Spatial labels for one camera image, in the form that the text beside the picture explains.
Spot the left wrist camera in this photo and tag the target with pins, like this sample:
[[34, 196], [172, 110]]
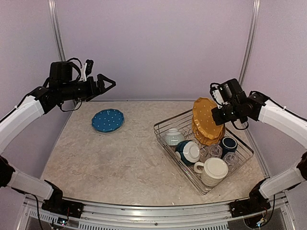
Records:
[[86, 70]]

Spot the clear glass near rim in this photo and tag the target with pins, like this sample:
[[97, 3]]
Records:
[[231, 159]]

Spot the left aluminium frame post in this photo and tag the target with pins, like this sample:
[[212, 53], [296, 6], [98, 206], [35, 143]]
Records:
[[56, 29]]

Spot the right aluminium frame post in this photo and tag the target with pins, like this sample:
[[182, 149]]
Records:
[[250, 42]]

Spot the pale green ribbed bowl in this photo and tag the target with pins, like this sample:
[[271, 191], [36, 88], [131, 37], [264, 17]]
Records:
[[173, 137]]

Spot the white ribbed mug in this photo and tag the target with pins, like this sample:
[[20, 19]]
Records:
[[212, 171]]

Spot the dark blue cup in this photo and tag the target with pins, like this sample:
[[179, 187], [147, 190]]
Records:
[[228, 144]]

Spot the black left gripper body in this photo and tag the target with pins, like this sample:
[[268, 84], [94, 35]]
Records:
[[90, 91]]

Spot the teal and white bowl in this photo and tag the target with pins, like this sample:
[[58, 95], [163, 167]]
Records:
[[188, 152]]

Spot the front aluminium frame rail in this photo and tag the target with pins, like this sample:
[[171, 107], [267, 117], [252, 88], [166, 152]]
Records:
[[101, 216]]

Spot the aluminium frame post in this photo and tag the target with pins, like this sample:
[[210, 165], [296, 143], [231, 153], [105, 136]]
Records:
[[250, 42], [56, 29]]

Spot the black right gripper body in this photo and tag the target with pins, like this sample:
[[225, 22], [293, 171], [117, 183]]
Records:
[[219, 119]]

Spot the yellow polka dot plate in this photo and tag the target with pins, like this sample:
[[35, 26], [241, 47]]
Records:
[[202, 139], [203, 118]]

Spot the metal wire dish rack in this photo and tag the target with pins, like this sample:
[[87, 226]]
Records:
[[183, 122]]

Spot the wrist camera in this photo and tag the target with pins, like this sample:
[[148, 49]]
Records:
[[86, 70], [216, 95]]

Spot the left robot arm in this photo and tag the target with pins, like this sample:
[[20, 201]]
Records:
[[66, 82]]

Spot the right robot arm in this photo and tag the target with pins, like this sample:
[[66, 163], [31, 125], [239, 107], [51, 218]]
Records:
[[234, 104]]

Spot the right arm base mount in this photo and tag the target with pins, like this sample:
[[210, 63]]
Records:
[[245, 207]]

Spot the clear glass near plates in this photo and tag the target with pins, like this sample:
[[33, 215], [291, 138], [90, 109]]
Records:
[[214, 150]]

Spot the blue polka dot plate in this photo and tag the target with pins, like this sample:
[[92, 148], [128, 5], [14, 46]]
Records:
[[108, 120]]

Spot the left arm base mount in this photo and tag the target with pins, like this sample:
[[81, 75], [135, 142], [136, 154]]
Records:
[[58, 205]]

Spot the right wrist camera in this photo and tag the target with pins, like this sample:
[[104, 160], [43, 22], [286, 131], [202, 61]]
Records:
[[216, 95]]

